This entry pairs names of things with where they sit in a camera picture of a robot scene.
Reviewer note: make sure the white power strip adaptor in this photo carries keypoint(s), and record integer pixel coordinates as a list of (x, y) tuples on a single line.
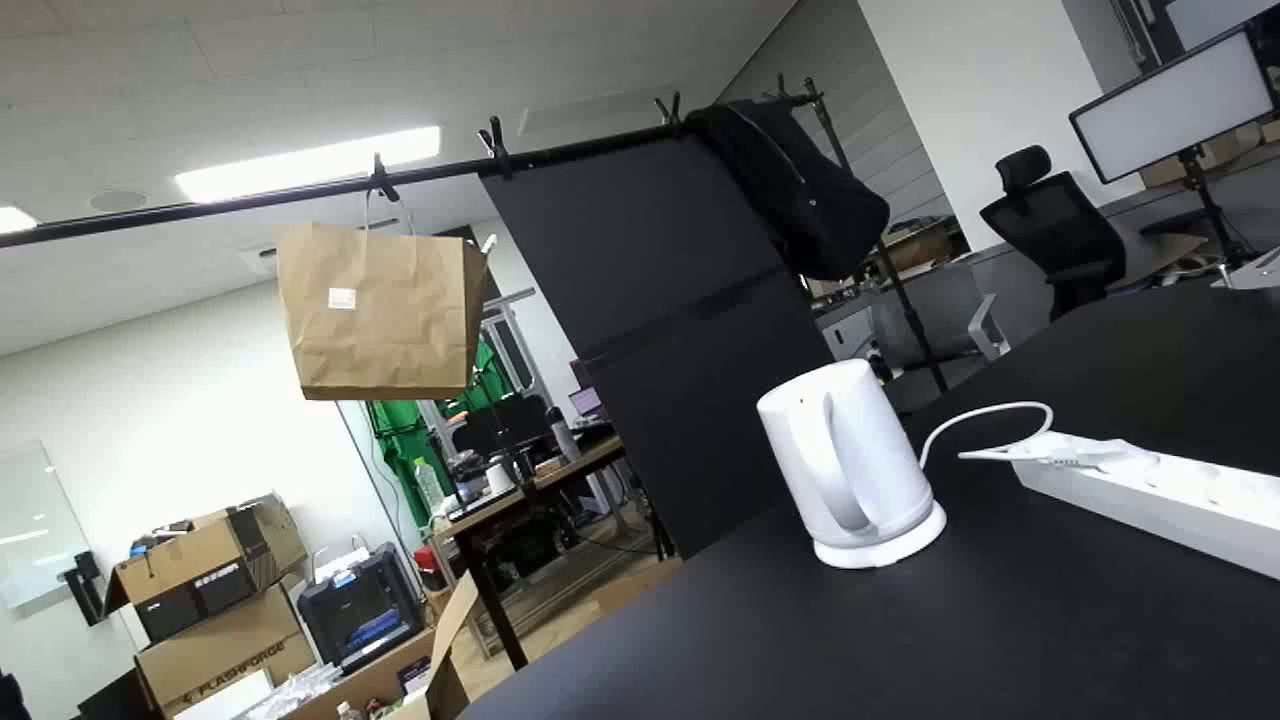
[(1218, 510)]

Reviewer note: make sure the black backdrop board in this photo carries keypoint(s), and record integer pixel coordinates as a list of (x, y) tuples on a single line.
[(677, 308)]

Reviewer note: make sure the wooden desk black legs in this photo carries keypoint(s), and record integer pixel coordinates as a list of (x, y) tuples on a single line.
[(469, 529)]

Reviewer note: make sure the white electric kettle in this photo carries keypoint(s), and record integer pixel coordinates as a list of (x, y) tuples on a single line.
[(851, 467)]

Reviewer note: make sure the black hanging bag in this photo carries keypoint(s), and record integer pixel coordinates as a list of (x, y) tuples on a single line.
[(823, 212)]

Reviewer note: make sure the green cloth backdrop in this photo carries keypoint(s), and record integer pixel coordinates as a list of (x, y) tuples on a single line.
[(410, 442)]

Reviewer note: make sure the black horizontal pole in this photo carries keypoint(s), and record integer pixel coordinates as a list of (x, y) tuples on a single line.
[(492, 163)]

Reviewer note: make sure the brown paper bag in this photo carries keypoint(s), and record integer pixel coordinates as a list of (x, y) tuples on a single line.
[(381, 319)]

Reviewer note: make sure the ceiling light panel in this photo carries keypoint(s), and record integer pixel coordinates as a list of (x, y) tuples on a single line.
[(309, 165)]

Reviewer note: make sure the black 3D printer box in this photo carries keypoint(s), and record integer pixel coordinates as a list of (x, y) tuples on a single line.
[(361, 608)]

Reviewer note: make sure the open cardboard box foreground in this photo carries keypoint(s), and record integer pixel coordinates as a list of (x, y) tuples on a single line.
[(414, 682)]

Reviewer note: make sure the upper cardboard box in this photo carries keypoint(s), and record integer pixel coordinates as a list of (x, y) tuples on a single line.
[(210, 564)]

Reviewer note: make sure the cardboard box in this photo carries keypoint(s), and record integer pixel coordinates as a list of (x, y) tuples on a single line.
[(210, 564), (245, 638)]

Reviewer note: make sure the black office chair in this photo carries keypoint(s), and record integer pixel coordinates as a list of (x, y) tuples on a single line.
[(1044, 219)]

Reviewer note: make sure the lower cardboard box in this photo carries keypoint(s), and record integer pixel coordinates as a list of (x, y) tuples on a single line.
[(245, 638)]

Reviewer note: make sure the computer monitor on stand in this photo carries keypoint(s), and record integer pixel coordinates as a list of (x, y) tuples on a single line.
[(1169, 115)]

